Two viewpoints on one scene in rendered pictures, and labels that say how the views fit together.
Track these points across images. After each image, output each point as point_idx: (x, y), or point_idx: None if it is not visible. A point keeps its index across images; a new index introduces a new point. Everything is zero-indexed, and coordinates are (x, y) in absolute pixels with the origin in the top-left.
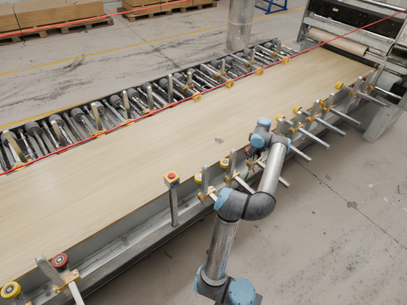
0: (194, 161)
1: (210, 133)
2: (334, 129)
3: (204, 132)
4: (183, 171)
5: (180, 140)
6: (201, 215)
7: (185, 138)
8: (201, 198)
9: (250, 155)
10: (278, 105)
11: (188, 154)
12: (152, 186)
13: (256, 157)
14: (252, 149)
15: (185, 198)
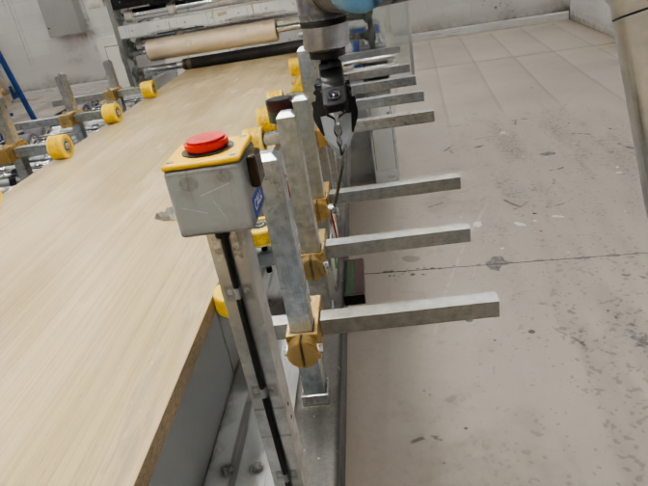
0: (159, 282)
1: (125, 221)
2: (388, 82)
3: (102, 229)
4: (155, 321)
5: (37, 281)
6: (344, 439)
7: (51, 269)
8: (313, 342)
9: (342, 96)
10: (229, 123)
11: (113, 285)
12: (70, 446)
13: (348, 124)
14: (333, 82)
15: (219, 458)
